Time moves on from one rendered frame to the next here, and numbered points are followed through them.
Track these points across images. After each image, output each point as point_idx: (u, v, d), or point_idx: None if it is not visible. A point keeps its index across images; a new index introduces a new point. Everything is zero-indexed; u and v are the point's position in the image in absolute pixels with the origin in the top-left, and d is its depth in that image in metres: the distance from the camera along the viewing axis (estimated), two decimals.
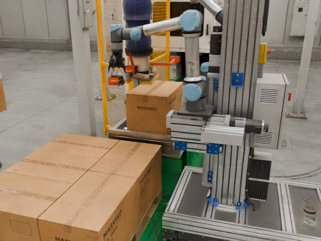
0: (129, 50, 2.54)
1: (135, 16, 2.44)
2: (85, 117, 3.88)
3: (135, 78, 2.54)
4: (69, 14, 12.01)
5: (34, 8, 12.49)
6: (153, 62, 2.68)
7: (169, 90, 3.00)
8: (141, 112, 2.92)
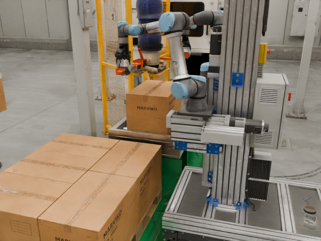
0: (140, 45, 2.83)
1: (148, 15, 2.71)
2: (85, 117, 3.88)
3: (144, 71, 2.82)
4: (69, 14, 12.01)
5: (34, 8, 12.49)
6: (163, 57, 2.94)
7: (169, 90, 3.00)
8: (141, 112, 2.92)
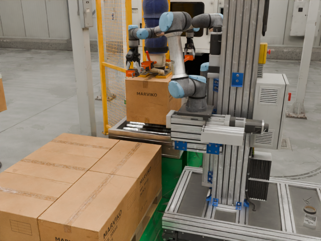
0: (147, 48, 2.91)
1: (154, 15, 2.79)
2: (85, 117, 3.88)
3: (152, 72, 2.90)
4: (69, 14, 12.01)
5: (34, 8, 12.49)
6: (168, 59, 3.03)
7: (169, 76, 2.96)
8: (141, 98, 2.87)
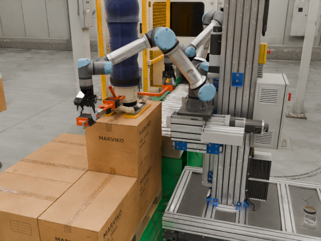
0: (113, 80, 2.30)
1: (119, 18, 2.13)
2: None
3: (118, 111, 2.30)
4: (69, 14, 12.01)
5: (34, 8, 12.49)
6: (141, 92, 2.42)
7: (141, 115, 2.36)
8: (104, 144, 2.27)
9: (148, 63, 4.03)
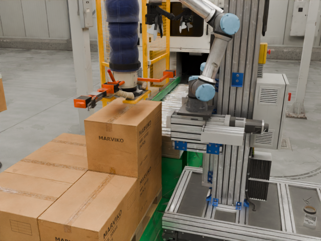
0: (112, 64, 2.27)
1: (119, 18, 2.13)
2: (85, 117, 3.88)
3: (118, 96, 2.26)
4: (69, 14, 12.01)
5: (34, 8, 12.49)
6: (141, 78, 2.38)
7: (141, 115, 2.36)
8: (104, 144, 2.27)
9: (148, 63, 4.03)
